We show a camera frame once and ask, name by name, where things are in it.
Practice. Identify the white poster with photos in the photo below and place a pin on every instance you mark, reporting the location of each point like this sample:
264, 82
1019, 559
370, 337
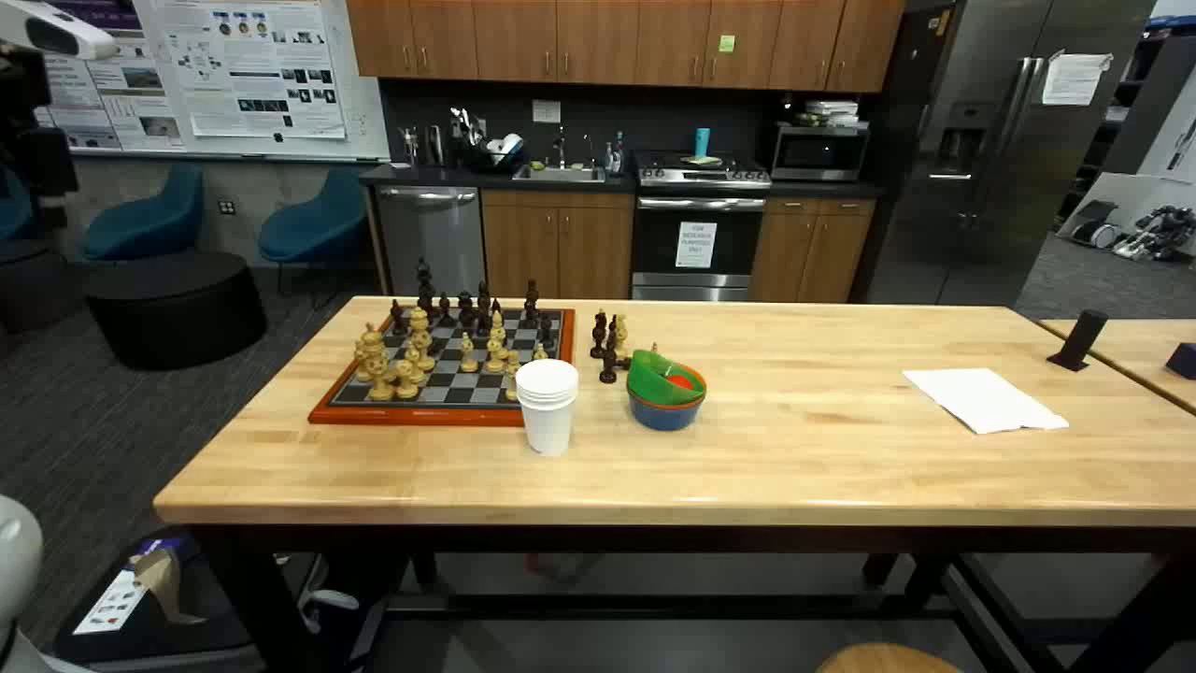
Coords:
1162, 163

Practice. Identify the black device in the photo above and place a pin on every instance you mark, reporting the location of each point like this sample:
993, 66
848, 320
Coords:
1182, 360

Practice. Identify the white notice sheet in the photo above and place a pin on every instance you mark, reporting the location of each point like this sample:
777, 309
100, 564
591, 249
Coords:
695, 246
1072, 77

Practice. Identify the teal lounge chair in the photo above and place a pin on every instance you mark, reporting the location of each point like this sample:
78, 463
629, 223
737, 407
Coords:
144, 223
13, 206
319, 225

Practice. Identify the white paper sheet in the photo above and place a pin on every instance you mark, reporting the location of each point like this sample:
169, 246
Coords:
983, 402

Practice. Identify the black round ottoman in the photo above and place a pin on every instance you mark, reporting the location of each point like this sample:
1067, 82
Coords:
173, 304

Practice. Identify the black waste bin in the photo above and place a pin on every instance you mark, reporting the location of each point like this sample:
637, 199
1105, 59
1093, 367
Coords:
134, 613

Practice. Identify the wide wooden base cabinet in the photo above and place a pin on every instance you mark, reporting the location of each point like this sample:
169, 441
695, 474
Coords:
559, 246

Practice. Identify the clear soap bottle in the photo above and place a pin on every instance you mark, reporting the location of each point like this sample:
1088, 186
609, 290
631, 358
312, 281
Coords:
614, 153

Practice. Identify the narrow wooden base cabinet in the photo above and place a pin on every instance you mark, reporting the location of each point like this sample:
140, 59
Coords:
809, 249

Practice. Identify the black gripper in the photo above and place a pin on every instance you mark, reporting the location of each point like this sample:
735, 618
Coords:
23, 100

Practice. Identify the white paper cup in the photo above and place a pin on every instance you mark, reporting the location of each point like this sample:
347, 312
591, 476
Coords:
548, 407

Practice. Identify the black phone stand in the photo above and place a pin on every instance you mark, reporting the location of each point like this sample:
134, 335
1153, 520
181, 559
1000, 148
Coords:
1076, 337

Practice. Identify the black kitchen countertop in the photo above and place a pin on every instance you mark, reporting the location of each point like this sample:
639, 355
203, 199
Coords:
599, 183

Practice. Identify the white wall plate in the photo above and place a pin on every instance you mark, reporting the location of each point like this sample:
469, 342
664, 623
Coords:
548, 115

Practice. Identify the stainless steel oven range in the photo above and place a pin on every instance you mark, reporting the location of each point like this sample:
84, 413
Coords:
695, 199

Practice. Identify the green and blue bowl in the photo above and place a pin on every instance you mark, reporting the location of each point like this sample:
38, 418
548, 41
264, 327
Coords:
664, 397

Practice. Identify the white rounded robot base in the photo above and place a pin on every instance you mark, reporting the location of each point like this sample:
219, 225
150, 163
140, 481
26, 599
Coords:
15, 564

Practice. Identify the silver microwave oven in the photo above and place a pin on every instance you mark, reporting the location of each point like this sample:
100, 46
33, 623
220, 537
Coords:
819, 153

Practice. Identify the steel kitchen sink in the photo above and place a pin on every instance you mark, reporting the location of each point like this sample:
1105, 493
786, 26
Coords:
560, 175

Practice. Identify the green sticky note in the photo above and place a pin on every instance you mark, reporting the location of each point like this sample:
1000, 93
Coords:
725, 44

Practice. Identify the dish rack with bowls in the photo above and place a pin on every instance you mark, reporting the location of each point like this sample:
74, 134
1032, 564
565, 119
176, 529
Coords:
490, 148

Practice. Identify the blue bottle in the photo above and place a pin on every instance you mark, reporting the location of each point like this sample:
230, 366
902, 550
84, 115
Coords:
701, 139

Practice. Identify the light wooden chess piece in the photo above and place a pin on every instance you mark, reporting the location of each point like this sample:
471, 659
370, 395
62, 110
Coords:
508, 377
419, 332
403, 380
377, 385
619, 337
493, 337
427, 360
367, 350
469, 358

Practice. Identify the metal sink faucet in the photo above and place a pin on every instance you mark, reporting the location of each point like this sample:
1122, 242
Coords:
560, 153

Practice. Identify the dishes stacked on microwave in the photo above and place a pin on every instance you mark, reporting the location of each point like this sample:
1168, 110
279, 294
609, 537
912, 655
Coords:
827, 115

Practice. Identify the orange framed chess board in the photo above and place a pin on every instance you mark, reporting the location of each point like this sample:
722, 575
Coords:
459, 395

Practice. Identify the tall dark brown chess piece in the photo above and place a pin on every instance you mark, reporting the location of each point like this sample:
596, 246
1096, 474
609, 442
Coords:
422, 285

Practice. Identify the stainless steel dishwasher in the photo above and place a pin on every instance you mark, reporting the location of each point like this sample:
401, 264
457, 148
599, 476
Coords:
432, 238

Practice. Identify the stainless steel refrigerator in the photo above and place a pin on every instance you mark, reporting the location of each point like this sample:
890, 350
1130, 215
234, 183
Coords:
996, 163

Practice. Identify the wooden wall cabinets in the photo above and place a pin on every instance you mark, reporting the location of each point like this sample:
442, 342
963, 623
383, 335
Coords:
599, 41

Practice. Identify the orange legged wooden stool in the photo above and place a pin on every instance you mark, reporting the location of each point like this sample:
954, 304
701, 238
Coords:
885, 659

